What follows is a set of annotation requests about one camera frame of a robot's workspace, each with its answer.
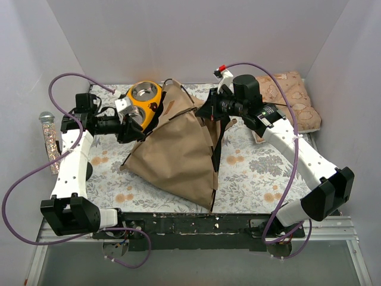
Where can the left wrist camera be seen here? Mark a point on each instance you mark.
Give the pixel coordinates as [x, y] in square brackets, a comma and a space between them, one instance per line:
[124, 107]

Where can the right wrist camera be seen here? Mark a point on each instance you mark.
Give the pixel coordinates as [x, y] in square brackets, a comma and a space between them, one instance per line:
[224, 76]

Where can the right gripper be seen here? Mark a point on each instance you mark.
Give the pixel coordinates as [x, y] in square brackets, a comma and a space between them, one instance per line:
[214, 105]

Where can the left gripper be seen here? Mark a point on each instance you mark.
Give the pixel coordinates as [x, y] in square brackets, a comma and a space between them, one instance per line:
[125, 131]

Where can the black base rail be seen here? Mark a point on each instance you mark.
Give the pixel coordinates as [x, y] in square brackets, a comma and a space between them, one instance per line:
[192, 231]

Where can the black microphone stand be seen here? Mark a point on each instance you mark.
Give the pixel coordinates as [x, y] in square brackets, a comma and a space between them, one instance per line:
[76, 165]

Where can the glitter toy microphone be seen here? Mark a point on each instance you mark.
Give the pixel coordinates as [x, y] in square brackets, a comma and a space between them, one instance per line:
[50, 135]

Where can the yellow double pet bowl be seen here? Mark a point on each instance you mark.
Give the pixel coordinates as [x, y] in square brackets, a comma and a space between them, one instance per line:
[145, 97]

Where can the aluminium frame rail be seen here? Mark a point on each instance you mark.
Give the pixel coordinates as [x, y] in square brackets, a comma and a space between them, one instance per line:
[320, 253]

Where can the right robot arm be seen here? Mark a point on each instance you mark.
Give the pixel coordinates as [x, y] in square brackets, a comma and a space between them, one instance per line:
[330, 187]

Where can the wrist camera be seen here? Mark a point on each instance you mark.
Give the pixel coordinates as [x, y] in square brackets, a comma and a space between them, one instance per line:
[224, 76]
[124, 107]

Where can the floral table mat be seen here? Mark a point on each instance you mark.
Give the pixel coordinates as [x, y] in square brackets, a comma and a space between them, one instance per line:
[188, 166]

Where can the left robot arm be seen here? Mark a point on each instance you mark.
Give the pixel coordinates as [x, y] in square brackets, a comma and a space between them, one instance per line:
[68, 211]

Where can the beige patterned pillow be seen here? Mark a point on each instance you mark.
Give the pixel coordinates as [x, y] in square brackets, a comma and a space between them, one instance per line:
[308, 119]

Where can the beige fabric pet tent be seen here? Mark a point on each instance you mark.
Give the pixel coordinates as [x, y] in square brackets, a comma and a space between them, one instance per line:
[178, 149]

